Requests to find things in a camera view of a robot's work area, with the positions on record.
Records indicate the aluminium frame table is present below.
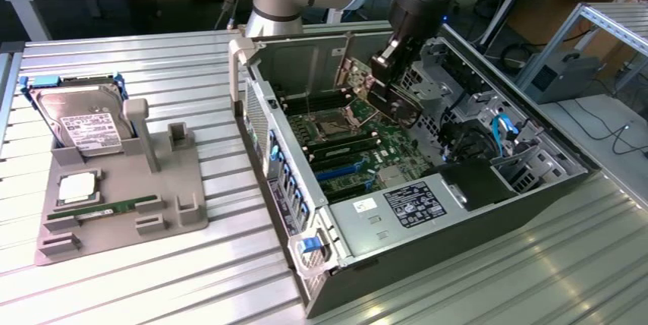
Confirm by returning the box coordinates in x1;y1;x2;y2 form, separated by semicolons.
514;0;648;113

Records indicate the loose green RAM stick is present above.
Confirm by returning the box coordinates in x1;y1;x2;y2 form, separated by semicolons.
52;195;157;216

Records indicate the CPU socket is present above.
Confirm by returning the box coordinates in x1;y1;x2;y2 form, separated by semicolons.
310;110;350;140

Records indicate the brown wooden cabinet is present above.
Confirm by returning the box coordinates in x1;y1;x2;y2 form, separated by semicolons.
505;0;626;71

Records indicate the grey printed parts rack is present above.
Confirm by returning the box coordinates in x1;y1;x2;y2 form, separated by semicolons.
33;99;212;267

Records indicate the grey box device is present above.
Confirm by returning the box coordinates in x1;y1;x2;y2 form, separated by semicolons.
524;51;606;105

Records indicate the blue disk caddy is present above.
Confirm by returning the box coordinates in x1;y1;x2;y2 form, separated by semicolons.
18;71;128;113

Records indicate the silver disk bay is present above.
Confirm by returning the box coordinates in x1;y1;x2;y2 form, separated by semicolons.
488;145;576;195

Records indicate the silver perforated drive cage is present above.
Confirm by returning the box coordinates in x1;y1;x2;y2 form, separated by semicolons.
404;36;512;144

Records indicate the blue disk wire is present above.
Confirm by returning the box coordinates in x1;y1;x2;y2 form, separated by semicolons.
489;110;517;159

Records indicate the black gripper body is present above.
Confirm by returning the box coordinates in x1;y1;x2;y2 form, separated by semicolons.
388;0;452;49

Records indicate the black wire bundle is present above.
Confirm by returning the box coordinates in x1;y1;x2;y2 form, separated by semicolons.
437;119;500;163

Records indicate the green motherboard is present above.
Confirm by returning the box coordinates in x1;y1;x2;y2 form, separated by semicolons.
280;89;441;204

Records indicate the black stand pole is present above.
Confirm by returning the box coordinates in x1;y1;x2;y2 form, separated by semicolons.
477;0;549;48

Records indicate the grey power supply unit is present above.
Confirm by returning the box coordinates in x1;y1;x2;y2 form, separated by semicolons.
326;171;469;260

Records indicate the silver hard disk drive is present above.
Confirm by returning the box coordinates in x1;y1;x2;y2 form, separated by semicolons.
28;81;125;157

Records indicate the thin black table cable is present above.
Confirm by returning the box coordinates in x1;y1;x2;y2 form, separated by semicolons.
553;99;648;156

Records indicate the open socket cover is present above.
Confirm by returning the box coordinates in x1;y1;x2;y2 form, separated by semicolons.
342;93;378;128

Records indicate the blue expansion slot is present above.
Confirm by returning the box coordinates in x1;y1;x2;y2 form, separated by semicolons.
313;164;360;181

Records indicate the silver CPU chip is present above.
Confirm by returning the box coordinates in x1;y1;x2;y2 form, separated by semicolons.
56;172;100;203

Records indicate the low profile graphics card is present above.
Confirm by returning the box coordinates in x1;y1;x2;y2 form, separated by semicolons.
333;30;425;131

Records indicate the black plastic shroud box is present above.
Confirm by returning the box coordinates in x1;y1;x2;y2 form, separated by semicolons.
422;157;520;212

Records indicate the black expansion slot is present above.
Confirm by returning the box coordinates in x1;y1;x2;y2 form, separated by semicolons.
309;152;366;169
322;181;373;200

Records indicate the open black PC case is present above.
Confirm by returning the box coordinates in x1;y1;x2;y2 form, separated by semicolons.
226;17;604;320

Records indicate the installed RAM stick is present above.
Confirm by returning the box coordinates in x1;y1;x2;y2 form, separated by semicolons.
309;138;381;163

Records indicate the grey printed corner bracket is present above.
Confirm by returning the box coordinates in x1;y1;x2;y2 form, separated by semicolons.
286;228;338;279
226;38;262;113

